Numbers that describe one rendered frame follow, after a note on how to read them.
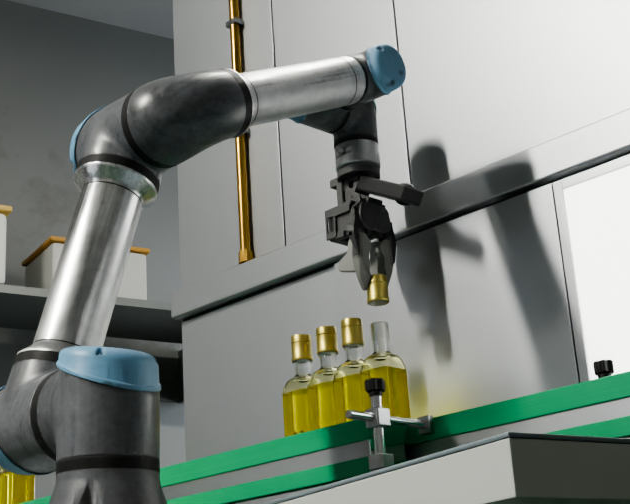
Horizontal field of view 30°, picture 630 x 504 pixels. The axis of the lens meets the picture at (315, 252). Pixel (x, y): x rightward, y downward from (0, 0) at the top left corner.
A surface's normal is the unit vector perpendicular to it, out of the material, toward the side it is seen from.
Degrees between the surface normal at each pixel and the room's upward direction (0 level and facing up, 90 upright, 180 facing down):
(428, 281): 90
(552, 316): 90
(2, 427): 98
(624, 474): 90
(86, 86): 90
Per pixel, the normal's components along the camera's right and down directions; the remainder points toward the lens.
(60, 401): -0.72, -0.18
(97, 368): -0.02, -0.34
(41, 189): 0.53, -0.31
